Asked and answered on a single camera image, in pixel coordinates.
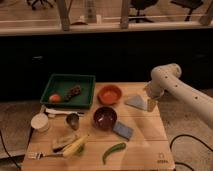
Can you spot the small metal cup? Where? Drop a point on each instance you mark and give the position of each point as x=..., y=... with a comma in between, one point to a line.
x=73, y=121

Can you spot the blue sponge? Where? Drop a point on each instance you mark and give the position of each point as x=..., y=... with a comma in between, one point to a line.
x=123, y=130

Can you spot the purple bowl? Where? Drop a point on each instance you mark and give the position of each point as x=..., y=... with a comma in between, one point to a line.
x=104, y=118

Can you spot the green plastic tray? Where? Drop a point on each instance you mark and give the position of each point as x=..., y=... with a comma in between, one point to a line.
x=62, y=83

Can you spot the orange tomato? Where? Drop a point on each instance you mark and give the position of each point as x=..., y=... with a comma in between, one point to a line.
x=55, y=98

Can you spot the white cup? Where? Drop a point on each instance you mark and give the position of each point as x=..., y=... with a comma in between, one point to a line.
x=40, y=122

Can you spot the grey towel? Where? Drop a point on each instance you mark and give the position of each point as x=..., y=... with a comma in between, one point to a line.
x=137, y=102

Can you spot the green chili pepper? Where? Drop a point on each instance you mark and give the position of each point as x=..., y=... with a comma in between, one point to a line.
x=114, y=148

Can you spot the office chair right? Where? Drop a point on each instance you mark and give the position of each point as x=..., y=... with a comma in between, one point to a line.
x=190, y=4

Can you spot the office chair middle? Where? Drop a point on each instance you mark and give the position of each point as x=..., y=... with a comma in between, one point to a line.
x=139, y=5

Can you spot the office chair left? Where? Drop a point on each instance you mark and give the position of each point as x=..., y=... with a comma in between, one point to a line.
x=43, y=3

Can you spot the grey brown cloth piece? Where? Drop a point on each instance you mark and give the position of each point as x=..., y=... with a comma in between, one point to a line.
x=59, y=143

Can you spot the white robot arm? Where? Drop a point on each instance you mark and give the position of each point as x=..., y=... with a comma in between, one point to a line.
x=167, y=77

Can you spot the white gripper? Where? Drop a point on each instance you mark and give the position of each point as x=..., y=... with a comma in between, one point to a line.
x=154, y=91

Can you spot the orange bowl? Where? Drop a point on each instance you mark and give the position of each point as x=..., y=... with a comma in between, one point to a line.
x=109, y=94

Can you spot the yellow corn cob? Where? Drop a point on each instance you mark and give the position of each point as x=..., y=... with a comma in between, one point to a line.
x=72, y=148

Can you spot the dark brown food piece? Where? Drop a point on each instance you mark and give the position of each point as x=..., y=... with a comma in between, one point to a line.
x=76, y=90

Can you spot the silver fork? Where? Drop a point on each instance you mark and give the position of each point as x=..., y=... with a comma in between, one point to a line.
x=39, y=155

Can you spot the office chair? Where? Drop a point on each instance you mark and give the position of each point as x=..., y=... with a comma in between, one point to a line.
x=139, y=5
x=190, y=4
x=43, y=3

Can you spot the white handled utensil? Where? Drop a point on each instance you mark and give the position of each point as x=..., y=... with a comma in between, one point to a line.
x=54, y=112

